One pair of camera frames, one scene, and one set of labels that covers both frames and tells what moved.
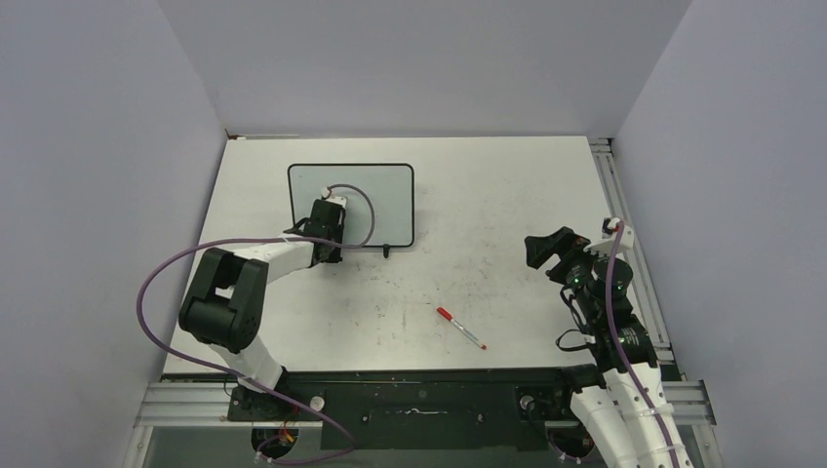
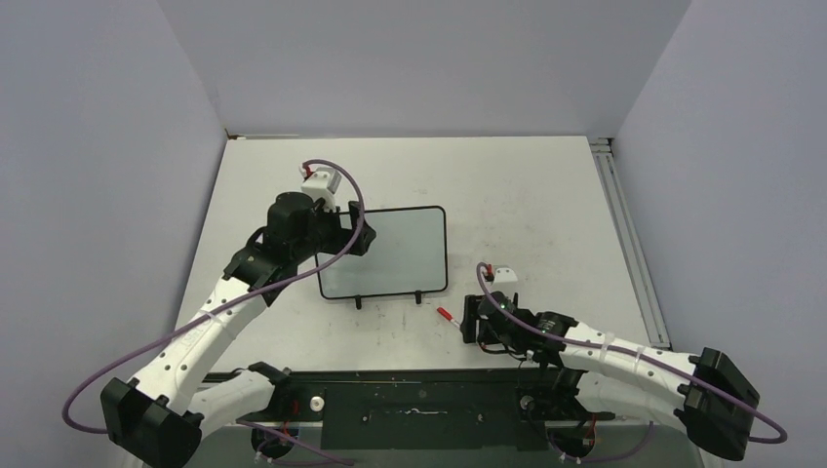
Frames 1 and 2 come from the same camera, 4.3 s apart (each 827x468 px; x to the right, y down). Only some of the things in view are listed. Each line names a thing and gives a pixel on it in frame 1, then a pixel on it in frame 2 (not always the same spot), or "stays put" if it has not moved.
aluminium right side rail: [619, 204] stays put
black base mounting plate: [486, 409] stays put
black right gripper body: [574, 266] to [486, 332]
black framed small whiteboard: [379, 209] to [409, 254]
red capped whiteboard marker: [461, 328] stays put
